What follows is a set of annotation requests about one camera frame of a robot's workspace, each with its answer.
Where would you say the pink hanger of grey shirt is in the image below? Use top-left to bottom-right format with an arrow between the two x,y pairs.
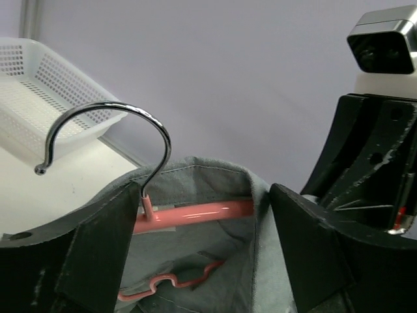
34,100 -> 255,303

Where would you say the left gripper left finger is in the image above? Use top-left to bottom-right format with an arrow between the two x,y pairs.
1,183 -> 140,312

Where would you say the white plastic basket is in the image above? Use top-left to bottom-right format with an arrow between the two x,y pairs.
1,37 -> 116,164

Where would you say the grey shirt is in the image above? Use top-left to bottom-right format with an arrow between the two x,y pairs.
113,156 -> 297,313

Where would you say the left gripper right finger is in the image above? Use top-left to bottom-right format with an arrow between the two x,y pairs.
270,184 -> 416,312

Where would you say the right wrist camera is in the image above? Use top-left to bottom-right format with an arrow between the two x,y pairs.
347,5 -> 416,99

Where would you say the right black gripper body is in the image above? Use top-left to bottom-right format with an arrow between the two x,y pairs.
301,93 -> 416,231

